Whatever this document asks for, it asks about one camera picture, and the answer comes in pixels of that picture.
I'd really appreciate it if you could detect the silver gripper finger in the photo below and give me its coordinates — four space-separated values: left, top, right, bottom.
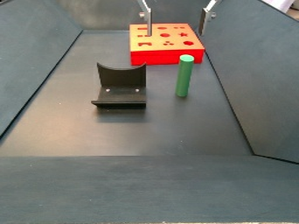
136 0 152 36
199 0 221 36

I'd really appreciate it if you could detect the green cylinder peg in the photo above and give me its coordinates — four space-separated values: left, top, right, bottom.
175 54 194 97

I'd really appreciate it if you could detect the red shape sorter block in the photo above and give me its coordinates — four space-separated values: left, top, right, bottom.
130 24 205 66

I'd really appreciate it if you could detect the black curved cradle stand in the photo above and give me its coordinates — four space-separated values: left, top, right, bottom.
91 64 147 109

